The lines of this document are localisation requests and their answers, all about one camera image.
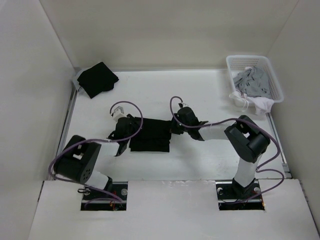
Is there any black tank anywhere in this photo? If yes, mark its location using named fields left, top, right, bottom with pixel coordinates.
left=76, top=62, right=119, bottom=99
left=129, top=118, right=172, bottom=153

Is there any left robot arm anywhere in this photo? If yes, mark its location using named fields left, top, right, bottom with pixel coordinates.
left=53, top=112, right=144, bottom=200

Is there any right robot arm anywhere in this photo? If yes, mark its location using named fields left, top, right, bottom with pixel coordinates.
left=171, top=103, right=271, bottom=200

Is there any folded black tank top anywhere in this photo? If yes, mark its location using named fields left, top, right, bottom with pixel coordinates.
left=76, top=62, right=119, bottom=99

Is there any grey tank top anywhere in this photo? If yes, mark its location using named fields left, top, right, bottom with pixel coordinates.
left=233, top=66, right=271, bottom=99

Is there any white tank top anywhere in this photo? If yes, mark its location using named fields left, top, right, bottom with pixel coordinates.
left=229, top=91, right=275, bottom=116

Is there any white plastic basket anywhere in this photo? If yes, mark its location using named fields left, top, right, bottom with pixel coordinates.
left=225, top=55, right=284, bottom=103

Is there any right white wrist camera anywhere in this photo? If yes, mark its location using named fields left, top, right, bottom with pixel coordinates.
left=178, top=102, right=189, bottom=109

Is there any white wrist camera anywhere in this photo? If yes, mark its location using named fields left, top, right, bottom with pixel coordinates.
left=178, top=102, right=189, bottom=109
left=111, top=105, right=126, bottom=122

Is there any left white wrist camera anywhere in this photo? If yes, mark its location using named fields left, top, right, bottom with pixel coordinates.
left=111, top=105, right=126, bottom=122

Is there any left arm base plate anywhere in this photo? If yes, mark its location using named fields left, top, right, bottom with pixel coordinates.
left=77, top=182, right=128, bottom=212

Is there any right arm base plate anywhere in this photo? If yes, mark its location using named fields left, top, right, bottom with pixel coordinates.
left=216, top=180, right=265, bottom=211

